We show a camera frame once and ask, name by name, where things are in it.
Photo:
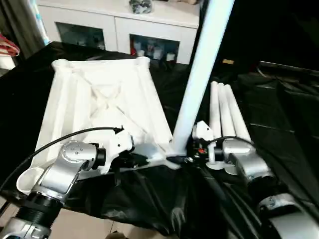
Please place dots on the white plastic table leg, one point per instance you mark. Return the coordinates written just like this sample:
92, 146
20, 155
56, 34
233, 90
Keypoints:
225, 112
236, 114
207, 49
214, 107

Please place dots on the white plastic table top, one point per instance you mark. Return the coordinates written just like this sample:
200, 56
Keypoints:
124, 74

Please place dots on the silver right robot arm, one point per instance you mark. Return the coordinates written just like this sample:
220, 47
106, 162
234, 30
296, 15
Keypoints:
249, 161

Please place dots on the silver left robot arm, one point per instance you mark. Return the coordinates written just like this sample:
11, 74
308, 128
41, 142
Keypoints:
62, 169

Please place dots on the grey robot foot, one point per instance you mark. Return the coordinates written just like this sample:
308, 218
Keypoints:
117, 235

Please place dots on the small tan box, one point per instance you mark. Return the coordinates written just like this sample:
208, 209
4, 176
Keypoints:
228, 61

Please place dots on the small white ceramic cup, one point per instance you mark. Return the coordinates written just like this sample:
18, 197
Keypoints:
170, 56

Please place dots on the white ceramic jar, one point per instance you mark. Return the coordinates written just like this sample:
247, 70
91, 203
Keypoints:
157, 52

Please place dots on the red white ceramic figure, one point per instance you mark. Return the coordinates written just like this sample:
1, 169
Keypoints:
133, 48

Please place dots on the black glossy mat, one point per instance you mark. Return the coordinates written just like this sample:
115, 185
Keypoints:
30, 94

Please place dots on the black television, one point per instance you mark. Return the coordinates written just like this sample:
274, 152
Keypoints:
289, 66

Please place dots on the white glass-door cabinet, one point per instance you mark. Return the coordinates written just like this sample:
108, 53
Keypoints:
114, 27

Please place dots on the white plastic container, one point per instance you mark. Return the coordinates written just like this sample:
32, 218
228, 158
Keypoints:
7, 62

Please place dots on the white teal patterned curtain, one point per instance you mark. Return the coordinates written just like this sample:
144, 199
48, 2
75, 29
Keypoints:
41, 22

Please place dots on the red clothes hangers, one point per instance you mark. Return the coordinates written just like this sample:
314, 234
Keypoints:
7, 46

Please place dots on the grey curtain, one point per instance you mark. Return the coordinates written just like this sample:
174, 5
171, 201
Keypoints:
17, 22

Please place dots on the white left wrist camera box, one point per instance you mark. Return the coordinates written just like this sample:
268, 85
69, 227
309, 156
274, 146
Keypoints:
119, 144

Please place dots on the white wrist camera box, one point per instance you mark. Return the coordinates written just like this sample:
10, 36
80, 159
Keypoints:
119, 144
202, 129

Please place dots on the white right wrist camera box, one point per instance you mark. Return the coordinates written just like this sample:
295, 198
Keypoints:
202, 129

